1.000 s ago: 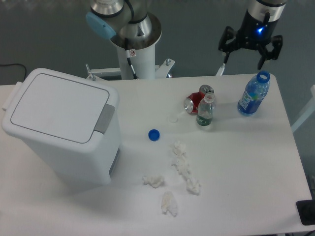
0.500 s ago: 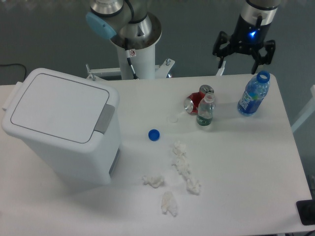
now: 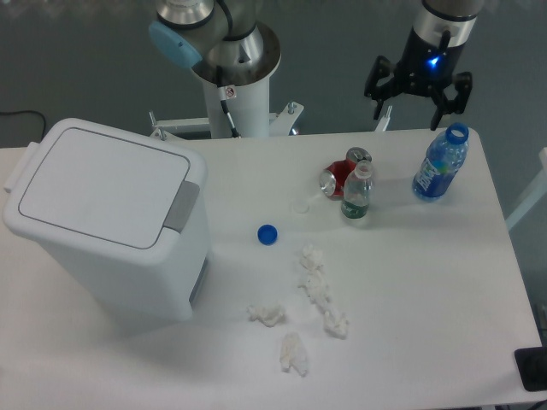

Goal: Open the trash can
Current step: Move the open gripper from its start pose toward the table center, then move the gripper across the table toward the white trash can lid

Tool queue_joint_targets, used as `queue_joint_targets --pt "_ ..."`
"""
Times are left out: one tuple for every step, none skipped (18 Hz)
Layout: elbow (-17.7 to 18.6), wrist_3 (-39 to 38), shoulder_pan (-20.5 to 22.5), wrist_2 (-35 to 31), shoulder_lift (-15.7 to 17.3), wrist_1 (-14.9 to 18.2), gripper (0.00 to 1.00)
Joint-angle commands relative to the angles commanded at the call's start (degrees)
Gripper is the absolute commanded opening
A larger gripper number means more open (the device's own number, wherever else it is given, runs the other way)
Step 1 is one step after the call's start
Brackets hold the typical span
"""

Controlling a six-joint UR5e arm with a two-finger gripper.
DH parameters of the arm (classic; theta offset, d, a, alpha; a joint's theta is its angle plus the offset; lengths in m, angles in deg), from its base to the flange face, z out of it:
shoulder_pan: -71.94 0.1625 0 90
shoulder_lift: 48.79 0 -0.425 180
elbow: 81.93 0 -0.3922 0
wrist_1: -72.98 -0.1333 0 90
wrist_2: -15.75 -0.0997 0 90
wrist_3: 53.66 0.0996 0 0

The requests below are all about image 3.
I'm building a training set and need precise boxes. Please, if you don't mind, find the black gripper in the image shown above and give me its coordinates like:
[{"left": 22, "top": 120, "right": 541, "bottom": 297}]
[{"left": 364, "top": 27, "right": 473, "bottom": 131}]

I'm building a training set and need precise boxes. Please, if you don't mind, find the tissue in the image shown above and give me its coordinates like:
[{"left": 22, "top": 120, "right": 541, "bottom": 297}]
[
  {"left": 246, "top": 304, "right": 286, "bottom": 328},
  {"left": 299, "top": 244, "right": 324, "bottom": 272},
  {"left": 323, "top": 310, "right": 349, "bottom": 340},
  {"left": 298, "top": 270, "right": 331, "bottom": 313},
  {"left": 279, "top": 332, "right": 309, "bottom": 377}
]

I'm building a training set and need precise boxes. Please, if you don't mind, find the tissue bottom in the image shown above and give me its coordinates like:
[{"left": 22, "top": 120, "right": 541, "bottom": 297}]
[{"left": 279, "top": 332, "right": 309, "bottom": 377}]

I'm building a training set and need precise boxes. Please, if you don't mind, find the white trash can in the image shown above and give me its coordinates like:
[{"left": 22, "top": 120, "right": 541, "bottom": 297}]
[{"left": 3, "top": 118, "right": 211, "bottom": 325}]

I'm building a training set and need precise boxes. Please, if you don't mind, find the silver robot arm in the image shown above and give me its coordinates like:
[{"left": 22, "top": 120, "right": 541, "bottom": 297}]
[{"left": 149, "top": 1, "right": 484, "bottom": 138}]

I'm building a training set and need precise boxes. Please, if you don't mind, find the crushed red soda can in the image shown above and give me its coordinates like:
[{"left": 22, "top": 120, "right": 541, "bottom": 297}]
[{"left": 319, "top": 147, "right": 372, "bottom": 200}]

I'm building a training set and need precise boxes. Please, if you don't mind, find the large blue water bottle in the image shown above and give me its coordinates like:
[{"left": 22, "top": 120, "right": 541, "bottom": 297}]
[{"left": 412, "top": 122, "right": 469, "bottom": 202}]

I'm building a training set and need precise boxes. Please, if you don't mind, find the small clear green-label bottle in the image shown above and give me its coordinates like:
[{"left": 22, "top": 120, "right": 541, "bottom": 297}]
[{"left": 341, "top": 160, "right": 373, "bottom": 220}]

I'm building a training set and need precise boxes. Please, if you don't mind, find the crumpled tissue top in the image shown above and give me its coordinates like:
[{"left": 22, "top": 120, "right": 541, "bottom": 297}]
[{"left": 299, "top": 244, "right": 324, "bottom": 272}]

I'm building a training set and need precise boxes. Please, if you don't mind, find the blue bottle cap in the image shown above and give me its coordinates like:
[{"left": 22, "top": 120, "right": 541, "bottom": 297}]
[{"left": 256, "top": 224, "right": 278, "bottom": 246}]

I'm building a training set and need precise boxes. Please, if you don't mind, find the black device at edge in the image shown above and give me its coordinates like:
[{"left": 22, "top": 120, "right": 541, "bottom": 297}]
[{"left": 514, "top": 347, "right": 547, "bottom": 392}]

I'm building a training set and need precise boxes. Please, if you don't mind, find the white frame at right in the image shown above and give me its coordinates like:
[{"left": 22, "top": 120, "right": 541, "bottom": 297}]
[{"left": 505, "top": 148, "right": 546, "bottom": 231}]

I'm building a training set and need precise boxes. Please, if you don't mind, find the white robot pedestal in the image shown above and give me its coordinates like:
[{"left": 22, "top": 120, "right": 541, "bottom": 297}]
[{"left": 149, "top": 79, "right": 304, "bottom": 140}]

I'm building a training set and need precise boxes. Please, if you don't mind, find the black floor cable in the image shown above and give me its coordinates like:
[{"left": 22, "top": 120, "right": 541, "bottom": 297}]
[{"left": 0, "top": 110, "right": 47, "bottom": 142}]

